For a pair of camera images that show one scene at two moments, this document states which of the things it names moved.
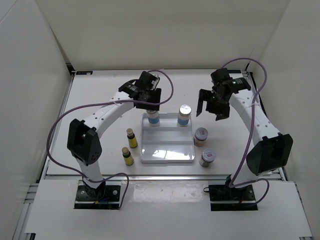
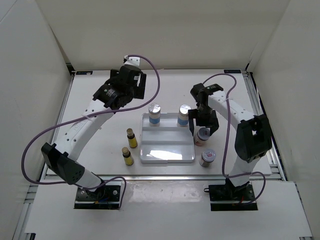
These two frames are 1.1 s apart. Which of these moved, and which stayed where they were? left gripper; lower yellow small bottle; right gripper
Moved: right gripper; left gripper
Stayed: lower yellow small bottle
